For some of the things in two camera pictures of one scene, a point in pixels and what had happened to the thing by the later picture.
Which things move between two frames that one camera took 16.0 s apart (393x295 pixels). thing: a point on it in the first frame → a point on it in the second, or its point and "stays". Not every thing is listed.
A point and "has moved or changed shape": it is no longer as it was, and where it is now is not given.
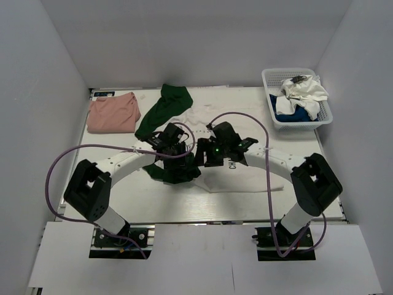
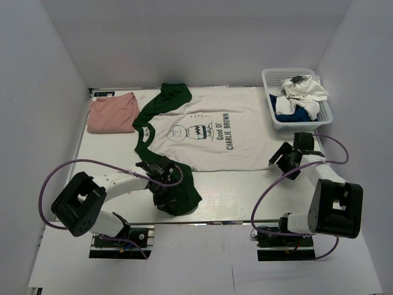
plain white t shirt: x=305 y=91 stays
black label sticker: x=104 y=94 stays
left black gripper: x=180 y=161 → x=163 y=203
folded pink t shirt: x=113 y=114 stays
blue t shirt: x=300 y=114 stays
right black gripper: x=205 y=145 → x=285 y=149
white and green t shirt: x=209 y=146 has moved or changed shape
